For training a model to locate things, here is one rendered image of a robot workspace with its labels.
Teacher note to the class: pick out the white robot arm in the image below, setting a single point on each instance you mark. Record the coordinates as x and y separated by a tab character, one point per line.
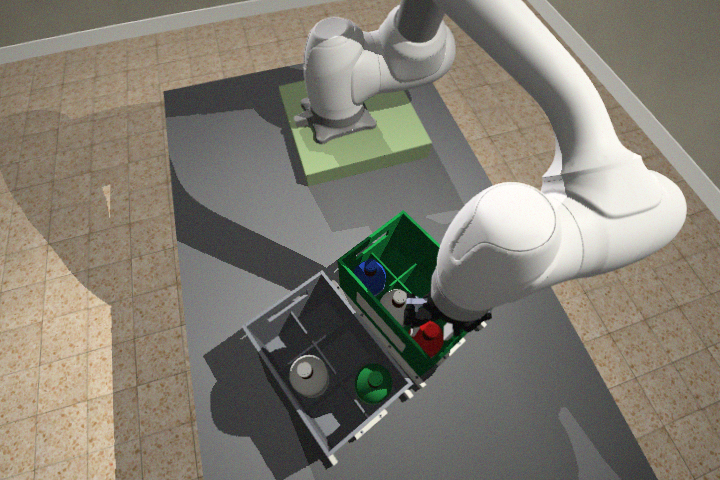
500	246

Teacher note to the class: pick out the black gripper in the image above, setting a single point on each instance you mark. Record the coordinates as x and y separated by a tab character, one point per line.
422	316

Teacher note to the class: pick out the white bottle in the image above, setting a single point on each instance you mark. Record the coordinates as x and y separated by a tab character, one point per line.
313	378
395	302

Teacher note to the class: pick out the green crate with dividers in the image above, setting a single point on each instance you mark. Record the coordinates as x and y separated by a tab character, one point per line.
409	257

